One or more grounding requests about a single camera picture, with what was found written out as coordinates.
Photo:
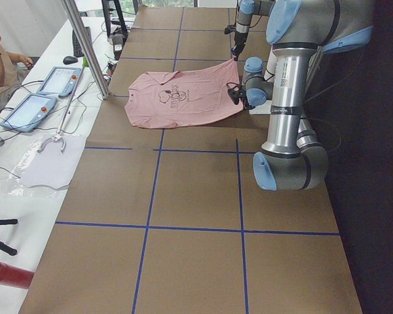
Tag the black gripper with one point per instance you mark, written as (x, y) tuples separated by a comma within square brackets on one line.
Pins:
[(247, 98), (240, 38)]

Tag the pink Snoopy t-shirt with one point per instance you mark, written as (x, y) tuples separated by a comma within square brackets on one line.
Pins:
[(182, 98)]

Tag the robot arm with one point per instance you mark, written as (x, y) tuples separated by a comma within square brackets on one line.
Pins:
[(246, 9), (292, 158)]

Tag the black power adapter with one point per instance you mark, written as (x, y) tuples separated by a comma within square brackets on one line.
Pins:
[(117, 42)]

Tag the brown paper table cover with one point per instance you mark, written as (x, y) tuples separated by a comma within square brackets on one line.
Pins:
[(173, 221)]

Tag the black computer mouse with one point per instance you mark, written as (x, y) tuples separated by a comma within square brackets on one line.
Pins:
[(70, 60)]

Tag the far teach pendant tablet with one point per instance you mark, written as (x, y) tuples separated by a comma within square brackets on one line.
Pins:
[(60, 81)]

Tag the teach pendant tablet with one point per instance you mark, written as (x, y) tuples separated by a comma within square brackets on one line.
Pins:
[(60, 81), (30, 112)]

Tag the metal reacher grabber tool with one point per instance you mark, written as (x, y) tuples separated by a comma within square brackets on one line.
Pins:
[(58, 137)]

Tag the white paper sheet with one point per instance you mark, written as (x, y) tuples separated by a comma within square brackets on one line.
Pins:
[(52, 168)]

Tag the near teach pendant tablet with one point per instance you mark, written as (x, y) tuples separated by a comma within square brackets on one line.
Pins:
[(30, 112)]

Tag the clear plastic bag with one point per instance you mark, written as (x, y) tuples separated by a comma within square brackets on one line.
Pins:
[(13, 185)]

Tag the red cylinder tube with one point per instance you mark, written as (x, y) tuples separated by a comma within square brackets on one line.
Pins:
[(12, 276)]

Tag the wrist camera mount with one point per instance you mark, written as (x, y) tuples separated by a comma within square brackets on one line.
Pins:
[(236, 94), (229, 29)]

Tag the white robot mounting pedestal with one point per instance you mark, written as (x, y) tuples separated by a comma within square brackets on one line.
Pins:
[(258, 82)]

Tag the black stool frame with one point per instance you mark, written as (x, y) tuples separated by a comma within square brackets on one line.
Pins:
[(114, 19)]

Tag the aluminium frame post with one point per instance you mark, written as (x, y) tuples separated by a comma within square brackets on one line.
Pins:
[(76, 22)]

